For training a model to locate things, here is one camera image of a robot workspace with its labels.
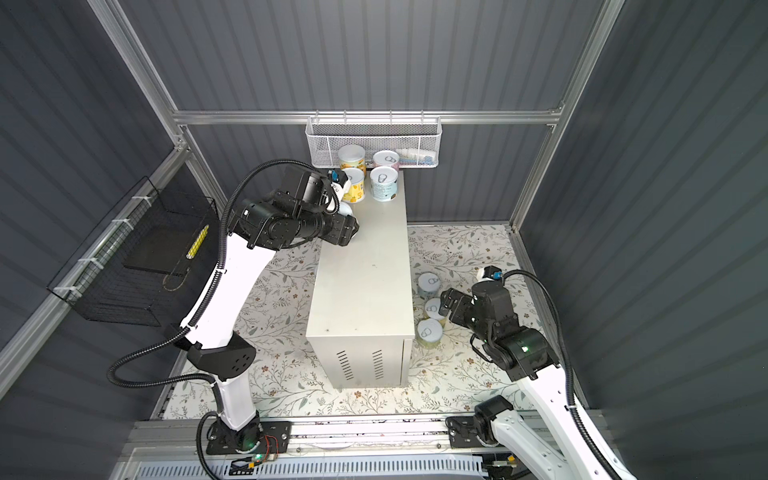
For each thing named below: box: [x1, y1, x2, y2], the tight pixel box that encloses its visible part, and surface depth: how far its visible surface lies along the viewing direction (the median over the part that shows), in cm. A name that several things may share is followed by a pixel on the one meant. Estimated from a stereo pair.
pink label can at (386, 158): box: [372, 150, 400, 171], surface depth 83 cm
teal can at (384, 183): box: [370, 166, 399, 202], surface depth 78 cm
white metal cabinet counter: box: [306, 170, 415, 390], surface depth 64 cm
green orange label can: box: [338, 144, 367, 174], surface depth 81 cm
